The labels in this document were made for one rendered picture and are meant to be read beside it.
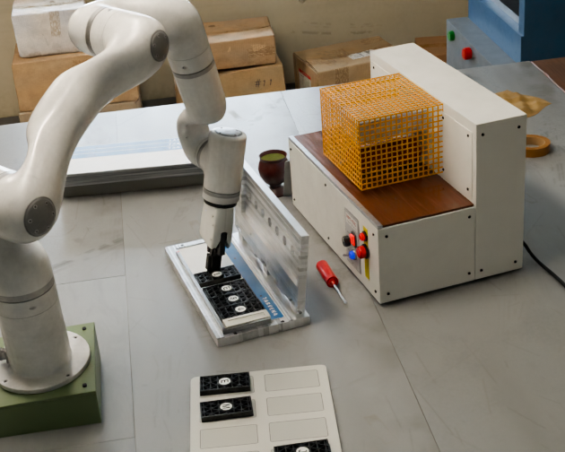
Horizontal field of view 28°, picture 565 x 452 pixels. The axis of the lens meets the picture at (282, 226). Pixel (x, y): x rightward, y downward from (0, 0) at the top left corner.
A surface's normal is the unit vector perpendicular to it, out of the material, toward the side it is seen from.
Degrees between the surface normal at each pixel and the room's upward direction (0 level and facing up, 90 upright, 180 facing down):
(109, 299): 0
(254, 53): 90
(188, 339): 0
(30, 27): 87
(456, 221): 90
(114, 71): 97
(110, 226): 0
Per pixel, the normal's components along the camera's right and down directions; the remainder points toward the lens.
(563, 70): -0.07, -0.88
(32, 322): 0.35, 0.46
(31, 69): 0.12, 0.46
